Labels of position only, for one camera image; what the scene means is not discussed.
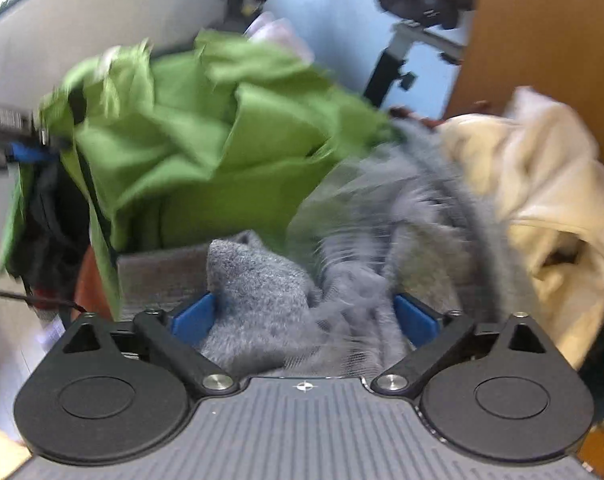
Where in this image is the green knit sweater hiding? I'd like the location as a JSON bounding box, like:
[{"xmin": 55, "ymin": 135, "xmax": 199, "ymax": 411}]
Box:
[{"xmin": 0, "ymin": 29, "xmax": 403, "ymax": 319}]

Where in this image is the black office chair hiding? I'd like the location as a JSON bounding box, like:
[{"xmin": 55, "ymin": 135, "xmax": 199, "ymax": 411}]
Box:
[{"xmin": 363, "ymin": 0, "xmax": 476, "ymax": 107}]

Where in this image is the grey knit garment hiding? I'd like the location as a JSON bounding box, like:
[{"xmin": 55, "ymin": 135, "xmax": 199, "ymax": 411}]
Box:
[{"xmin": 200, "ymin": 122, "xmax": 540, "ymax": 379}]

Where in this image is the cream fleece garment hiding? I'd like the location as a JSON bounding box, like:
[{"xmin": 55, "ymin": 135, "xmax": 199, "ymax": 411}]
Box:
[{"xmin": 438, "ymin": 87, "xmax": 604, "ymax": 368}]

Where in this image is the brown wooden board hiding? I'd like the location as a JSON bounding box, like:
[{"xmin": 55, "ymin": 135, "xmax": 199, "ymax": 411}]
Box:
[{"xmin": 444, "ymin": 0, "xmax": 604, "ymax": 162}]

